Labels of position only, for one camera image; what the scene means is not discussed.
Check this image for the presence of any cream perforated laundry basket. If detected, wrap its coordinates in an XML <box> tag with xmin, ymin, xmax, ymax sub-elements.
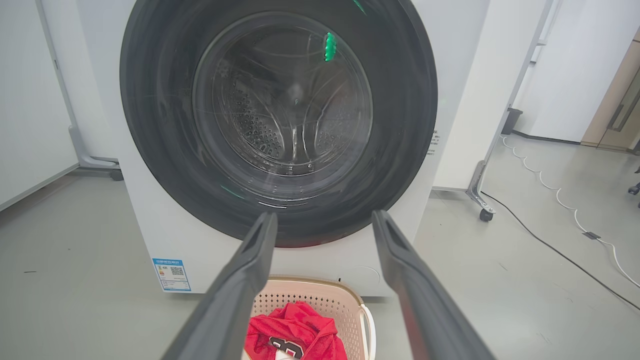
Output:
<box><xmin>241</xmin><ymin>274</ymin><xmax>376</xmax><ymax>360</ymax></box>

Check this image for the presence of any red garment with black number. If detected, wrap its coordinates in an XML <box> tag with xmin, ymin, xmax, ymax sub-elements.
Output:
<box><xmin>244</xmin><ymin>300</ymin><xmax>349</xmax><ymax>360</ymax></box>

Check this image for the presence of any white front-load washing machine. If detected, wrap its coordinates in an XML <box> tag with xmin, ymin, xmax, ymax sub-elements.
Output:
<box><xmin>75</xmin><ymin>0</ymin><xmax>491</xmax><ymax>297</ymax></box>

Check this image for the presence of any black floor cable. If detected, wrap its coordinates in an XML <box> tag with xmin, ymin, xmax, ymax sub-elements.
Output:
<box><xmin>480</xmin><ymin>191</ymin><xmax>640</xmax><ymax>312</ymax></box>

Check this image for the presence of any grey washing machine door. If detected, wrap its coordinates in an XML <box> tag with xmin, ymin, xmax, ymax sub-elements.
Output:
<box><xmin>119</xmin><ymin>0</ymin><xmax>439</xmax><ymax>249</ymax></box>

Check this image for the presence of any light wooden door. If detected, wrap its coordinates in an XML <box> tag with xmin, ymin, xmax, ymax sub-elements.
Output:
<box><xmin>581</xmin><ymin>27</ymin><xmax>640</xmax><ymax>154</ymax></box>

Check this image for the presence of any white partition panel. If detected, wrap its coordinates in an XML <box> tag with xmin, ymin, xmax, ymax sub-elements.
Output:
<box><xmin>0</xmin><ymin>0</ymin><xmax>80</xmax><ymax>212</ymax></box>

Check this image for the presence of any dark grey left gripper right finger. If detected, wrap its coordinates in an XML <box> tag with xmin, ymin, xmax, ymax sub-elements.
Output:
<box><xmin>372</xmin><ymin>210</ymin><xmax>496</xmax><ymax>360</ymax></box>

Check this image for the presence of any black office chair base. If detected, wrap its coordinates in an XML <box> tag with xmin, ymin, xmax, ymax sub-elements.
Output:
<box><xmin>627</xmin><ymin>167</ymin><xmax>640</xmax><ymax>209</ymax></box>

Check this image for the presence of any white floor cable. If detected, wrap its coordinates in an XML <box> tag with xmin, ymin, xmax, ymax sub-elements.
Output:
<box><xmin>501</xmin><ymin>134</ymin><xmax>640</xmax><ymax>290</ymax></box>

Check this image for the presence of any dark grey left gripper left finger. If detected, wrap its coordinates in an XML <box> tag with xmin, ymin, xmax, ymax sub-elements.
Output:
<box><xmin>161</xmin><ymin>212</ymin><xmax>279</xmax><ymax>360</ymax></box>

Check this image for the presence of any blue energy label sticker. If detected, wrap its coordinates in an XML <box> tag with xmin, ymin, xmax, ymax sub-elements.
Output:
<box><xmin>152</xmin><ymin>257</ymin><xmax>192</xmax><ymax>293</ymax></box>

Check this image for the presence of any black trash bin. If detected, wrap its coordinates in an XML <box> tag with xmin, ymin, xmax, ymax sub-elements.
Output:
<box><xmin>501</xmin><ymin>107</ymin><xmax>524</xmax><ymax>136</ymax></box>

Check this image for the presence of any white partition on wheeled frame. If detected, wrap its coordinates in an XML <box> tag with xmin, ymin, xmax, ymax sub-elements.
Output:
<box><xmin>432</xmin><ymin>0</ymin><xmax>556</xmax><ymax>223</ymax></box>
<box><xmin>34</xmin><ymin>0</ymin><xmax>125</xmax><ymax>182</ymax></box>

